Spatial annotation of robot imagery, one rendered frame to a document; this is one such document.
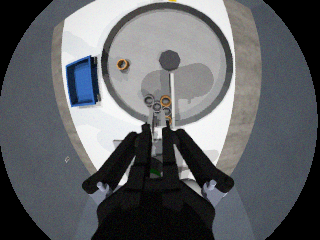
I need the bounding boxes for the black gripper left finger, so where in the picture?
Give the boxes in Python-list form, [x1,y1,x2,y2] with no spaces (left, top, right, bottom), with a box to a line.
[82,111,155,215]

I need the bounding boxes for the blue crate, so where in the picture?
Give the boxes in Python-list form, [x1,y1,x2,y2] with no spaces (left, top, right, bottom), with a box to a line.
[66,55,101,107]

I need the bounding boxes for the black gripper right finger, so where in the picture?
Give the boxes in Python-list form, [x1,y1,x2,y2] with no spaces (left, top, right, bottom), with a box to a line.
[160,110,234,216]

